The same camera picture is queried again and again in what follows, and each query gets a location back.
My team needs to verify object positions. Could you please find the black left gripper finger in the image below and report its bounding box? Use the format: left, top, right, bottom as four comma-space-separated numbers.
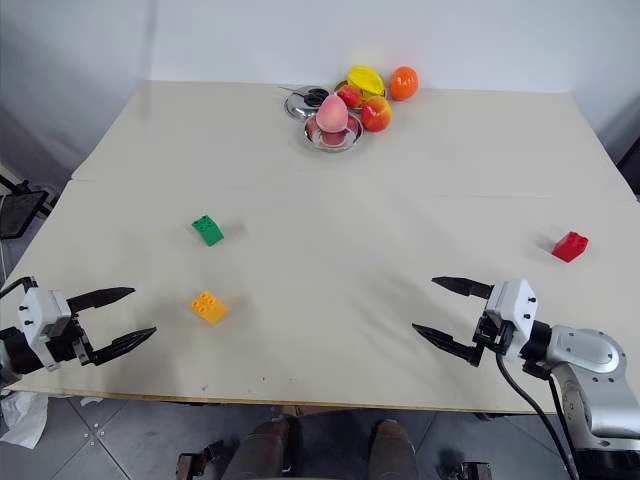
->
88, 326, 158, 367
65, 286, 137, 315

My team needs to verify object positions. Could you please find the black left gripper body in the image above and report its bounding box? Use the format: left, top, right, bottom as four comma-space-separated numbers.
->
46, 311, 95, 367

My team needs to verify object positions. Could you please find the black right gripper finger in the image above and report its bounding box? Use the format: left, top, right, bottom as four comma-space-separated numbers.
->
431, 275, 495, 302
411, 322, 485, 369

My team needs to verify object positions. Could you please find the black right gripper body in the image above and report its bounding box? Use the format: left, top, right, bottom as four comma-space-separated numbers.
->
471, 307, 517, 357

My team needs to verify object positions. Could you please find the white crumpled paper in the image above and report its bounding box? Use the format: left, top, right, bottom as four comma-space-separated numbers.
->
0, 390, 50, 450

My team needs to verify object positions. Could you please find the yellow toy brick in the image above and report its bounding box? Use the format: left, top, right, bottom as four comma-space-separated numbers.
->
189, 290, 231, 327

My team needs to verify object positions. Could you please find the red toy brick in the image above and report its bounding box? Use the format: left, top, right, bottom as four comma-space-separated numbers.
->
551, 230, 590, 264

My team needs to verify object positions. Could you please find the black metal stand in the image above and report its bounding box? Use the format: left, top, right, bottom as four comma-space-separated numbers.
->
0, 162, 57, 242

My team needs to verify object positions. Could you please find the dark rounded shape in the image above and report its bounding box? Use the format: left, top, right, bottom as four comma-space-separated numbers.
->
234, 415, 302, 480
368, 418, 419, 480

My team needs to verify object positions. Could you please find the green toy brick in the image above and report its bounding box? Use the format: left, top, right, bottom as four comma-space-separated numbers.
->
191, 214, 225, 248

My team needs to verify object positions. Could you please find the red yellow toy apple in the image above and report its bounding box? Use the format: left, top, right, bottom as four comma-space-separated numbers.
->
360, 95, 394, 133

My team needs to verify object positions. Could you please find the orange toy fruit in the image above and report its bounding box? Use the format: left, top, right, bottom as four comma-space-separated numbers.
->
388, 65, 420, 102

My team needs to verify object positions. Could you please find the pink toy peach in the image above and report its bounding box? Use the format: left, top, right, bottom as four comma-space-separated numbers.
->
315, 94, 349, 134

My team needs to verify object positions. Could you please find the small red toy apple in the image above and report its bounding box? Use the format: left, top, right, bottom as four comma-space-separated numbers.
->
335, 83, 364, 109

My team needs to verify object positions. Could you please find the yellow toy starfruit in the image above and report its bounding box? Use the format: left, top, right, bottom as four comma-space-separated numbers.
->
346, 65, 387, 98

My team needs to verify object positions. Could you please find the steel bowl with dark item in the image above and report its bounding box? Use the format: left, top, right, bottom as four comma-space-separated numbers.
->
278, 85, 332, 121

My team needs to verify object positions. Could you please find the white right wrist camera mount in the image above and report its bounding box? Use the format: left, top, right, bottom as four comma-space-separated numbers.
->
483, 278, 539, 362

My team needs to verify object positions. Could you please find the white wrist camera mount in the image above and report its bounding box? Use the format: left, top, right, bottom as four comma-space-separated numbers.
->
17, 286, 73, 372
483, 278, 539, 362

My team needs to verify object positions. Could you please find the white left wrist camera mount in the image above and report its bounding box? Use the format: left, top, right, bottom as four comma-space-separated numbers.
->
17, 286, 73, 372

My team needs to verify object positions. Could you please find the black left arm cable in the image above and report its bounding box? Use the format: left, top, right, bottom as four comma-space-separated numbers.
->
0, 276, 39, 299

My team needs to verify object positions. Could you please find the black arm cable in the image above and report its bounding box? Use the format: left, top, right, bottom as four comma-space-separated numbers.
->
0, 276, 39, 299
494, 355, 582, 480

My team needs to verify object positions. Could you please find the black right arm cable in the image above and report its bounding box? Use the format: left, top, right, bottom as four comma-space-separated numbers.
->
494, 355, 582, 480

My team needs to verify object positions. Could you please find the dark brown bracket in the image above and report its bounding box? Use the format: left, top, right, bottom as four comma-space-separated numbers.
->
438, 459, 494, 480
176, 438, 225, 480

